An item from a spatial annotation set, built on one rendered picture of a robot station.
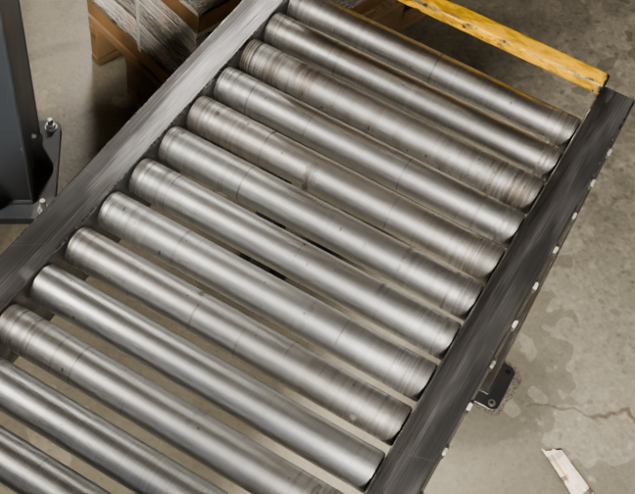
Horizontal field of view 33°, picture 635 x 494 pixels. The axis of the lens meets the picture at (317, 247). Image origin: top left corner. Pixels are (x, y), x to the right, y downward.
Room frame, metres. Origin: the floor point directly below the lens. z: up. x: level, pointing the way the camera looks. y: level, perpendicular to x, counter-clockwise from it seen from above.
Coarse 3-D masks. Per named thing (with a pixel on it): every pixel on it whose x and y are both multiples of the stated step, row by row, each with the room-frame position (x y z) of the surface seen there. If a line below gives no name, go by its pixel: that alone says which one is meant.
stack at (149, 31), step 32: (96, 0) 1.72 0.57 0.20; (128, 0) 1.65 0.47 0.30; (160, 0) 1.59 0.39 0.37; (192, 0) 1.52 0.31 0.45; (224, 0) 1.56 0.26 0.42; (352, 0) 1.86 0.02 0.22; (96, 32) 1.72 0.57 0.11; (128, 32) 1.65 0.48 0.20; (160, 32) 1.58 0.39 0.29; (192, 32) 1.52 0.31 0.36; (128, 64) 1.65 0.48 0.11; (160, 64) 1.59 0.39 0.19
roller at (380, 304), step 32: (160, 192) 0.81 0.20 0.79; (192, 192) 0.81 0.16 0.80; (192, 224) 0.78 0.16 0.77; (224, 224) 0.77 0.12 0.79; (256, 224) 0.78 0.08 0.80; (256, 256) 0.75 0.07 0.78; (288, 256) 0.74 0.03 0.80; (320, 256) 0.75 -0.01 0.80; (320, 288) 0.72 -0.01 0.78; (352, 288) 0.71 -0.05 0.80; (384, 288) 0.72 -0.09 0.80; (384, 320) 0.69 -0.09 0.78; (416, 320) 0.68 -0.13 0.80; (448, 320) 0.69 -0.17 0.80
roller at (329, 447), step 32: (32, 288) 0.64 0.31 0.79; (64, 288) 0.64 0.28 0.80; (96, 288) 0.65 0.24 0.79; (96, 320) 0.61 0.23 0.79; (128, 320) 0.61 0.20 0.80; (128, 352) 0.58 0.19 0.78; (160, 352) 0.58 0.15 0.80; (192, 352) 0.59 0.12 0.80; (192, 384) 0.56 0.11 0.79; (224, 384) 0.56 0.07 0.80; (256, 384) 0.56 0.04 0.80; (256, 416) 0.53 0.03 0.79; (288, 416) 0.53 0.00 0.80; (320, 416) 0.55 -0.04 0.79; (288, 448) 0.51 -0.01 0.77; (320, 448) 0.50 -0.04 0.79; (352, 448) 0.51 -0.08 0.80; (352, 480) 0.48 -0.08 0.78
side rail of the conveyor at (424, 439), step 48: (624, 96) 1.11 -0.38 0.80; (576, 144) 1.00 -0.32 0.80; (576, 192) 0.92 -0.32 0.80; (528, 240) 0.83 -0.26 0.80; (528, 288) 0.76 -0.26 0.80; (480, 336) 0.68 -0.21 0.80; (432, 384) 0.60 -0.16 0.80; (480, 384) 0.65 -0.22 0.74; (432, 432) 0.54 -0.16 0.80; (384, 480) 0.48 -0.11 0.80
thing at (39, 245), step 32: (256, 0) 1.17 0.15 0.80; (288, 0) 1.19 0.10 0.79; (224, 32) 1.09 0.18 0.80; (256, 32) 1.10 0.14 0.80; (192, 64) 1.02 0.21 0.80; (224, 64) 1.03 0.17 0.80; (160, 96) 0.95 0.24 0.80; (192, 96) 0.96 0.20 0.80; (128, 128) 0.89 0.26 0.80; (160, 128) 0.90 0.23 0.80; (96, 160) 0.83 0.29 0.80; (128, 160) 0.84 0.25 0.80; (160, 160) 0.89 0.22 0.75; (64, 192) 0.77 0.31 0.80; (96, 192) 0.78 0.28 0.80; (128, 192) 0.82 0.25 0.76; (32, 224) 0.72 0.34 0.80; (64, 224) 0.73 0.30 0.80; (96, 224) 0.76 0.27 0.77; (0, 256) 0.67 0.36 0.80; (32, 256) 0.68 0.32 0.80; (64, 256) 0.70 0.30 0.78; (0, 288) 0.62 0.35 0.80; (0, 352) 0.58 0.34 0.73
